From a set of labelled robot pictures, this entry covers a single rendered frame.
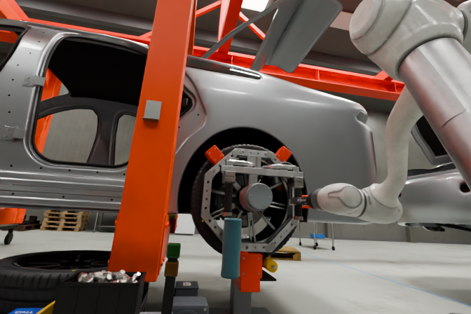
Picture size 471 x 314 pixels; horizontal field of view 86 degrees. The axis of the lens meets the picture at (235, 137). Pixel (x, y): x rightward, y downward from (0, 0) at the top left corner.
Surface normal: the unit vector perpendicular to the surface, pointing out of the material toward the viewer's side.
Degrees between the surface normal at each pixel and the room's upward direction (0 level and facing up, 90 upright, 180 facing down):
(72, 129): 90
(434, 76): 82
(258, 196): 90
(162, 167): 90
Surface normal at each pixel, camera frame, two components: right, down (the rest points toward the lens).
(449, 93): -0.80, -0.34
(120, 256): 0.20, -0.28
